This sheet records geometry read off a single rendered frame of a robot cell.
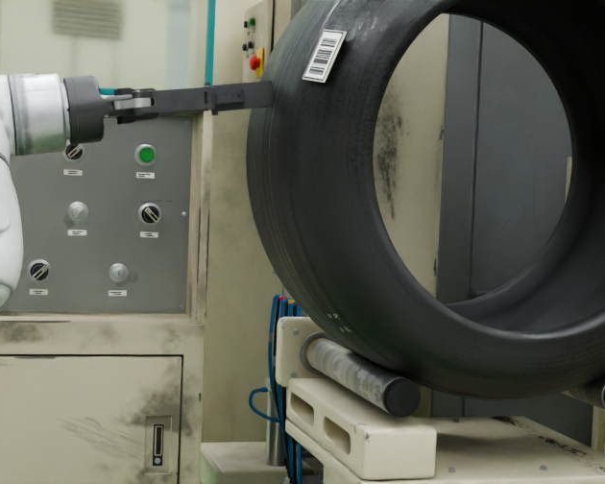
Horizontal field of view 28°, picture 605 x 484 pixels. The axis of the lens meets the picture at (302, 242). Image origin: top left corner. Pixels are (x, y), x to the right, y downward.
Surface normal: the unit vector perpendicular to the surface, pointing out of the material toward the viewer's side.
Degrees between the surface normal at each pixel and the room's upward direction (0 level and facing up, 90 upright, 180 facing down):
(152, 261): 90
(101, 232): 90
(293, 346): 90
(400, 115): 90
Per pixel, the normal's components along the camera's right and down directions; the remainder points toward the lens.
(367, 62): 0.10, -0.02
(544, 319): -0.26, -0.66
